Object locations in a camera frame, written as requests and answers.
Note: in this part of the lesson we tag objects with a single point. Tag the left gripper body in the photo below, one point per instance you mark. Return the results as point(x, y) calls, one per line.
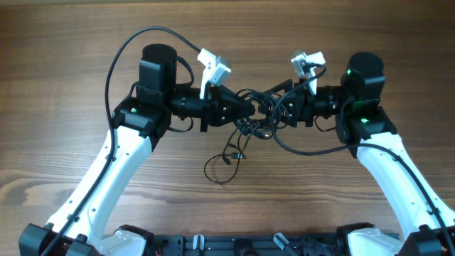
point(210, 108)

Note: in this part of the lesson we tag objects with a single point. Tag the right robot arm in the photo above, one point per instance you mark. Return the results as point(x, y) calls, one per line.
point(364, 129)

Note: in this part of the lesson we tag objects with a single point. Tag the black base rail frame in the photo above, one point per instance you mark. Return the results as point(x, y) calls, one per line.
point(317, 244)

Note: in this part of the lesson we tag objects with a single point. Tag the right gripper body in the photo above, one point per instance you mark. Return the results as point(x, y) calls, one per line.
point(308, 105)

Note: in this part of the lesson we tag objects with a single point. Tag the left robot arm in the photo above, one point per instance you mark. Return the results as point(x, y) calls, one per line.
point(135, 128)

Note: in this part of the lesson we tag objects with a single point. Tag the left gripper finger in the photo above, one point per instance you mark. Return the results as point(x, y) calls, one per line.
point(230, 102)
point(230, 115)

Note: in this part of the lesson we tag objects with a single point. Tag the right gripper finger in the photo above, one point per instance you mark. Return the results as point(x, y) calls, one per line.
point(271, 109)
point(283, 88)

